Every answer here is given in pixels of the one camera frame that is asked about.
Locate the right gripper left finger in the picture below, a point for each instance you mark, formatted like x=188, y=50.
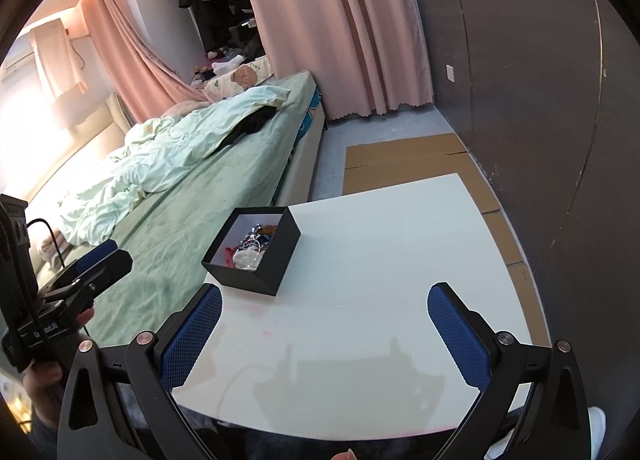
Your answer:
x=117, y=402

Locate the green bed sheet mattress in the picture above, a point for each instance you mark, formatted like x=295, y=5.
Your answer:
x=168, y=233

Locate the dark brown wardrobe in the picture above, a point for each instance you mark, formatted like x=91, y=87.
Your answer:
x=546, y=98

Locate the white sock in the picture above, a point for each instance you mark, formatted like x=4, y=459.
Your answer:
x=221, y=68

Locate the flattened cardboard sheet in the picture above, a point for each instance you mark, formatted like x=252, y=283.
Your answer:
x=438, y=215

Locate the bear print pillow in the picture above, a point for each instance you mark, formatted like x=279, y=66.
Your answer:
x=247, y=76

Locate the hanging pink towel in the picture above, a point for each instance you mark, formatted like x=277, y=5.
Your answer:
x=56, y=61

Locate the left hand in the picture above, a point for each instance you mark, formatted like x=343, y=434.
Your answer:
x=41, y=382

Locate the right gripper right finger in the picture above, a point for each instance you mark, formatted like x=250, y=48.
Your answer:
x=497, y=365

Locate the black jewelry box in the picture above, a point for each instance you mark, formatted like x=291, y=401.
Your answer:
x=269, y=229

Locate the light green duvet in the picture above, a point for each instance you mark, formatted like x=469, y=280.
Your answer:
x=155, y=156

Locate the pink side curtain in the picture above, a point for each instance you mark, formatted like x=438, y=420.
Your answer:
x=146, y=84

